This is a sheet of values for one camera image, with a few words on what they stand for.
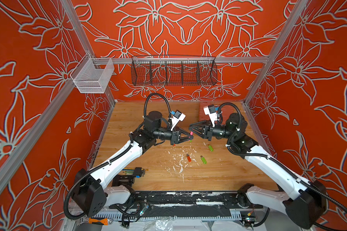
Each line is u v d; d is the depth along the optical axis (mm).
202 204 727
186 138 623
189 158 878
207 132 570
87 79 865
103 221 671
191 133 621
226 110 1060
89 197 387
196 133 610
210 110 579
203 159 878
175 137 580
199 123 629
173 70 975
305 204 371
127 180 787
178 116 599
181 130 633
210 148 922
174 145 948
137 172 816
